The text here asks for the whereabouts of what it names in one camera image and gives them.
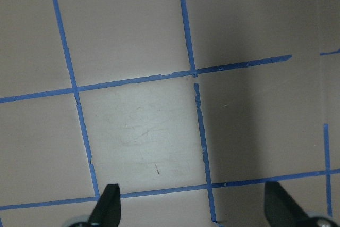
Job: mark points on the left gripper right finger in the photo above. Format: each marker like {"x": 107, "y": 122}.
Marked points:
{"x": 281, "y": 210}

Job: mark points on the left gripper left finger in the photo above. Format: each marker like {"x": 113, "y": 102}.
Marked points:
{"x": 107, "y": 212}

